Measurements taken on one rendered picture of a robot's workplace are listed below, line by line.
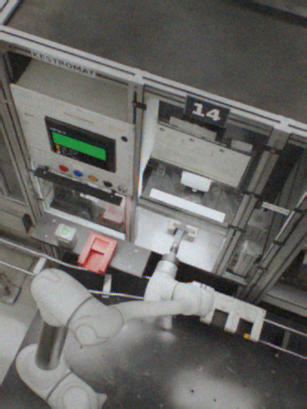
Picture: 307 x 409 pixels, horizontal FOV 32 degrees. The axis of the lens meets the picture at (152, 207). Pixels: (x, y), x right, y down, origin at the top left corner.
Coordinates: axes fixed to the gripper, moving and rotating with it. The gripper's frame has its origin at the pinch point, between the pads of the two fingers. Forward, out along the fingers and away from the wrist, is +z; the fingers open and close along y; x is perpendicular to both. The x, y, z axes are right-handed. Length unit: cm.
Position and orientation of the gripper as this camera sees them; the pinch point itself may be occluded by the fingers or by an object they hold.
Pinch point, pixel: (184, 224)
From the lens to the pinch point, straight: 241.0
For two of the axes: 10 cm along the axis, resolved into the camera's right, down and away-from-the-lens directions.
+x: -9.4, -3.3, 1.2
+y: 0.4, -4.2, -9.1
